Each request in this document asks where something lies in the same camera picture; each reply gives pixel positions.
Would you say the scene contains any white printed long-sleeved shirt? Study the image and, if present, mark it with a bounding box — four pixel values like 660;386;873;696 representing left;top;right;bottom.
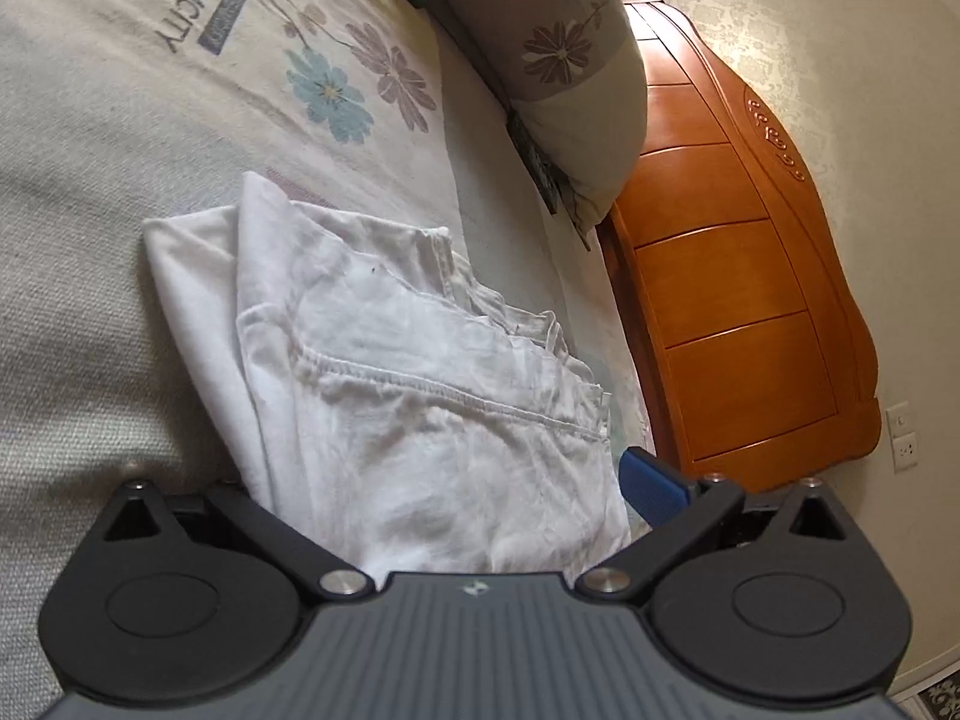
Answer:
142;171;635;578

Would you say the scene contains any wooden bed headboard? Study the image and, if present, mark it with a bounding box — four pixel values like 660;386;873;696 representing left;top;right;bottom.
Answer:
600;0;882;492

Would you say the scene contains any black remote control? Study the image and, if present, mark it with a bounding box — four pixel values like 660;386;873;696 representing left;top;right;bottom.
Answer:
508;112;572;215

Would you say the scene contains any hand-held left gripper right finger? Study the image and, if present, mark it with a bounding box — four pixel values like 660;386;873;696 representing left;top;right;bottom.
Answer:
574;448;854;605

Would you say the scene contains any floral patchwork pillow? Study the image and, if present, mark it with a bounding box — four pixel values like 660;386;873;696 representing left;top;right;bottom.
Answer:
394;0;650;230

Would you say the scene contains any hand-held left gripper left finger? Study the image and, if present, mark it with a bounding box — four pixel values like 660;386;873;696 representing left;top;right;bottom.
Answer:
101;478;376;605

